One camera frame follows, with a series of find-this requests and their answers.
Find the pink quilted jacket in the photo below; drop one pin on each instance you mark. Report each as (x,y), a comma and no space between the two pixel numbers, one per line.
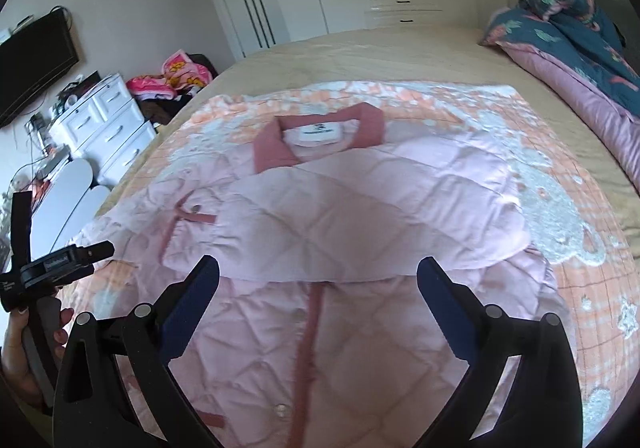
(300,228)

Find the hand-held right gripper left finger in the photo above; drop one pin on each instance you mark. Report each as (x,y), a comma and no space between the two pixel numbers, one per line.
(192,310)

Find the person's left hand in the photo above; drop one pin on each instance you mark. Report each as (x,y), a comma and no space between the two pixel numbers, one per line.
(15,353)

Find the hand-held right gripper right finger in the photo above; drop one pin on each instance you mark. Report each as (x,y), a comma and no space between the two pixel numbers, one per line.
(450,310)

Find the orange bear-print blanket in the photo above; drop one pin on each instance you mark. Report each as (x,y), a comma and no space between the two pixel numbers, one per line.
(575,208)

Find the dark clothes pile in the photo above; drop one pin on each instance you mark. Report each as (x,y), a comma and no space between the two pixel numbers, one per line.
(160,111)

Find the white curved footboard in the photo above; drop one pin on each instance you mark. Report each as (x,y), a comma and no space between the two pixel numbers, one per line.
(65,193)

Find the blue floral quilt pink lining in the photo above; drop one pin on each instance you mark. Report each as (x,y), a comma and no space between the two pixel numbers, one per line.
(575,38)

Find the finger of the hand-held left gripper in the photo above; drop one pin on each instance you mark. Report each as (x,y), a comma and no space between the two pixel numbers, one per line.
(97,251)

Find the white dresser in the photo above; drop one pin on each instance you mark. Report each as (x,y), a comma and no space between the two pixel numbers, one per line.
(110,128)

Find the bed with beige bedspread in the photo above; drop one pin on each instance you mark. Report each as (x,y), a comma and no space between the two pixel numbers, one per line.
(400,58)

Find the black television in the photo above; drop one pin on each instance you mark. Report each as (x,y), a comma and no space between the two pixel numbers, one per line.
(35,68)

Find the pink printed cloth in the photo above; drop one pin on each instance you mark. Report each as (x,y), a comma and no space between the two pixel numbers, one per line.
(185,71)

